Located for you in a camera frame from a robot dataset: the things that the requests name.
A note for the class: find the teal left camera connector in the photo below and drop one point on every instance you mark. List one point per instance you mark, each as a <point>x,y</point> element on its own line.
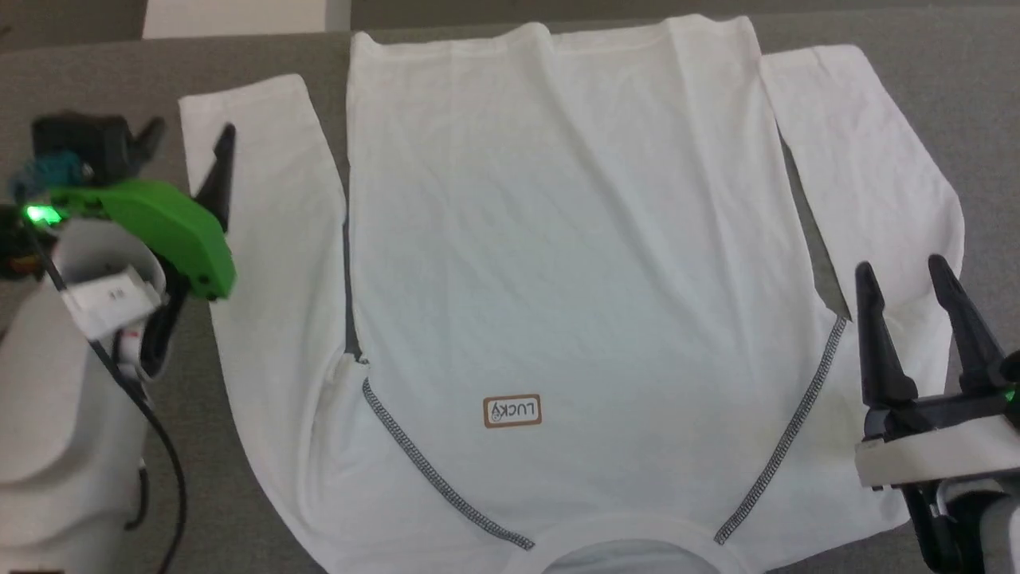
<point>49,171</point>

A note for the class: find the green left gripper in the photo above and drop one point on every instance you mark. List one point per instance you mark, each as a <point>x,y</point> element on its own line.
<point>167,223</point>

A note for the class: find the grey fabric sofa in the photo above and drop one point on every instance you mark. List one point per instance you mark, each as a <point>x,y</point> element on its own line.
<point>88,80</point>

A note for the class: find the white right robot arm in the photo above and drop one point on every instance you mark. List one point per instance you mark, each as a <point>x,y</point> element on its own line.
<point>980,530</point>

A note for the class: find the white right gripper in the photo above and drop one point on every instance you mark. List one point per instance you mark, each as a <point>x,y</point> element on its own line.
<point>932,450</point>

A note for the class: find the white rectangular box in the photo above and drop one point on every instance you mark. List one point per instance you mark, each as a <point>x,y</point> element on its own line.
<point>231,17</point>

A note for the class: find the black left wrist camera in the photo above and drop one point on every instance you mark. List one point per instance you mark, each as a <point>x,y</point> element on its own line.
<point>88,143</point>

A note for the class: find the white long sleeve shirt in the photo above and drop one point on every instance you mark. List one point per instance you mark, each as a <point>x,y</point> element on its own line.
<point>574,239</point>

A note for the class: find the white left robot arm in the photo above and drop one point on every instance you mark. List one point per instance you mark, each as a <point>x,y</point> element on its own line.
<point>56,414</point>

